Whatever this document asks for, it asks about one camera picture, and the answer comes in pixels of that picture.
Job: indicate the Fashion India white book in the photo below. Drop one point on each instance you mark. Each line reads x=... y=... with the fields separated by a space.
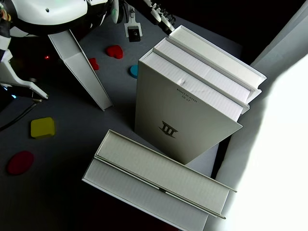
x=81 y=77

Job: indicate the red star block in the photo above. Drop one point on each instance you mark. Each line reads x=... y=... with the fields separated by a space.
x=93 y=63

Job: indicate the red heart block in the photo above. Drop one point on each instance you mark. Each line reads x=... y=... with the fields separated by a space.
x=114 y=51

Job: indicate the blue round block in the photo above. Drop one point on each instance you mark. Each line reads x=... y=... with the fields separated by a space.
x=133 y=71

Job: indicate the yellow square block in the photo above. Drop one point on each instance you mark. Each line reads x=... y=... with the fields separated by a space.
x=42 y=127

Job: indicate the grey table cloth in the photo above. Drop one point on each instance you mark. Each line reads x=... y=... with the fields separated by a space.
x=72 y=156

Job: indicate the grey plain-spine book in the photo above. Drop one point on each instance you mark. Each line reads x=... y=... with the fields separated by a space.
x=168 y=115

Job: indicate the magenta round block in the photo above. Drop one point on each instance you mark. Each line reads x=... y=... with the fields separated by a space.
x=20 y=162

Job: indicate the grey book with Chinese text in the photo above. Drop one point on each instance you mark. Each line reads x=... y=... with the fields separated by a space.
x=163 y=173

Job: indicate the black-and-white spine book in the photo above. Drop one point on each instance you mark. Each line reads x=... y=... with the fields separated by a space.
x=134 y=192

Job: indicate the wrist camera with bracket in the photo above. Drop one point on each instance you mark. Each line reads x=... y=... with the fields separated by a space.
x=133 y=33
x=14 y=74

